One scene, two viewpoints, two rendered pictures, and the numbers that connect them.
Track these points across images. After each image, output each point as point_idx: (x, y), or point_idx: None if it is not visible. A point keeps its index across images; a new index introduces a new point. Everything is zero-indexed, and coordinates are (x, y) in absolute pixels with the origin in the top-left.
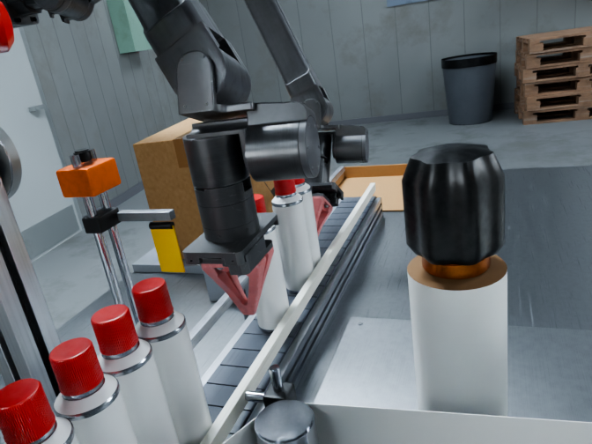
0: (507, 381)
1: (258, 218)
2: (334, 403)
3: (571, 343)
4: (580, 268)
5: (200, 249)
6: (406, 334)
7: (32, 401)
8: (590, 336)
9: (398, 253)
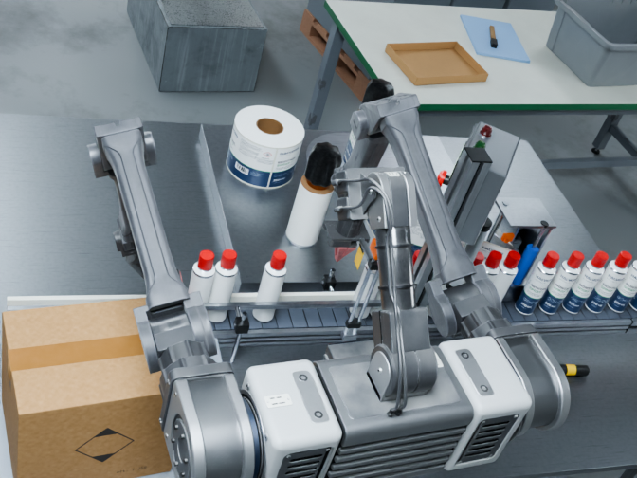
0: (268, 225)
1: (332, 225)
2: (310, 274)
3: (233, 206)
4: (116, 204)
5: (366, 233)
6: (248, 257)
7: None
8: (226, 200)
9: (104, 293)
